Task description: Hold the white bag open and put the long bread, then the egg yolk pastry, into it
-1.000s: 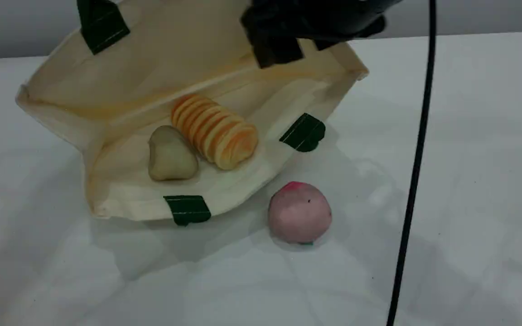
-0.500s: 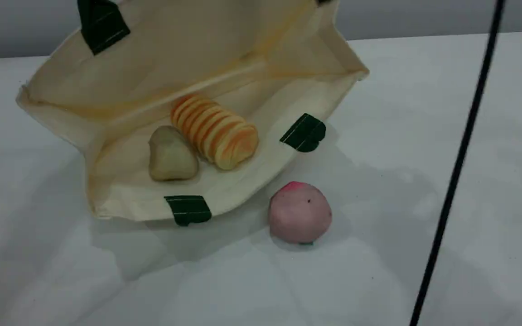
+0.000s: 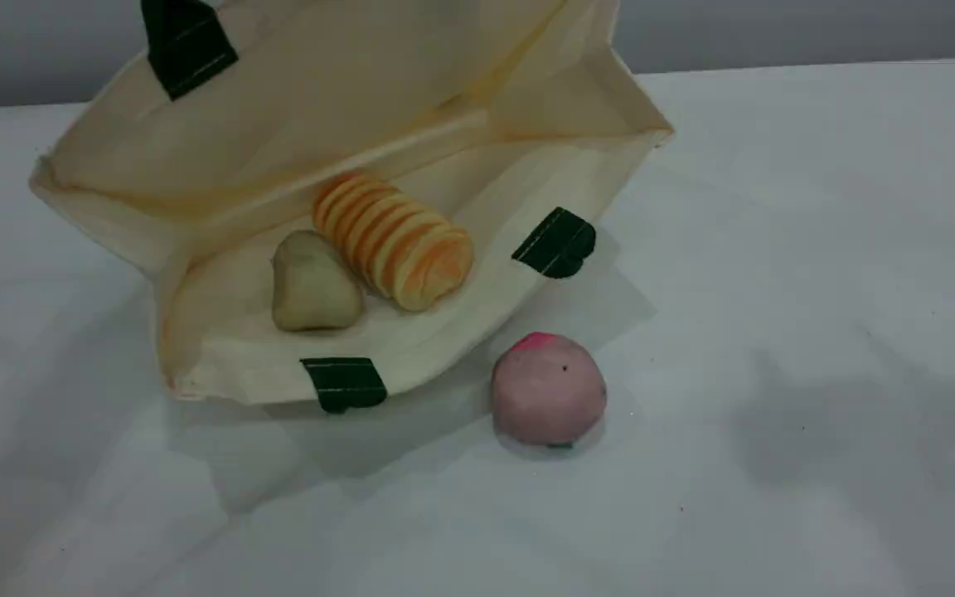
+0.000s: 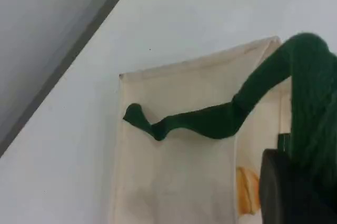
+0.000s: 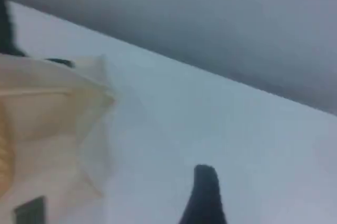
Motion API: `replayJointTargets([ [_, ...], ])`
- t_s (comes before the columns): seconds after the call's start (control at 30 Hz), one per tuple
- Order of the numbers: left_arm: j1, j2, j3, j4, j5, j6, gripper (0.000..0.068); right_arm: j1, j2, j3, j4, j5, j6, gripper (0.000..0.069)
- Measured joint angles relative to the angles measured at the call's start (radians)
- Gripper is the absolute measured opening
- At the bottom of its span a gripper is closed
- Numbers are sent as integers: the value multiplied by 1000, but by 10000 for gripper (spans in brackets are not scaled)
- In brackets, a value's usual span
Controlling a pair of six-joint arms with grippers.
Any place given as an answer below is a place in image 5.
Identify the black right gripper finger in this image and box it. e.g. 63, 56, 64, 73
178, 164, 228, 224

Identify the white bag with green handles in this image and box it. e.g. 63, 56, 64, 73
0, 0, 117, 224

